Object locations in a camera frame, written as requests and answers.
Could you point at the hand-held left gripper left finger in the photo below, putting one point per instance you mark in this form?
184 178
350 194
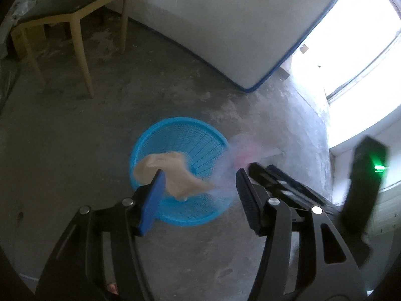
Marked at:
153 200

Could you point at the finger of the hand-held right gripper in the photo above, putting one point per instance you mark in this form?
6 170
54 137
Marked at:
260 172
313 194

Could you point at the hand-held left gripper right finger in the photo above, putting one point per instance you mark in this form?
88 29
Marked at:
247 197

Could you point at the pink white cloth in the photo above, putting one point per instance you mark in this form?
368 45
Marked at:
247 155

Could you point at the beige cloth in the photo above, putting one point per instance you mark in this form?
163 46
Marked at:
169 163

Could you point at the blue plastic basket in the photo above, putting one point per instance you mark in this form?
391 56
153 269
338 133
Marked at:
188 138

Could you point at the bright window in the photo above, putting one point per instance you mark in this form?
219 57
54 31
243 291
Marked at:
360 53

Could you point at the white mattress with blue edge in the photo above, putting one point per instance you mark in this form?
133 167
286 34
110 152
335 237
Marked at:
235 22

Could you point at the cardboard box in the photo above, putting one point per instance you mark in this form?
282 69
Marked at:
22 42

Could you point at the wooden chair with dark seat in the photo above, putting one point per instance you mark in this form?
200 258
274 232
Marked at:
62 3

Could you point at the white plastic bag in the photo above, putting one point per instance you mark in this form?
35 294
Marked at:
23 8

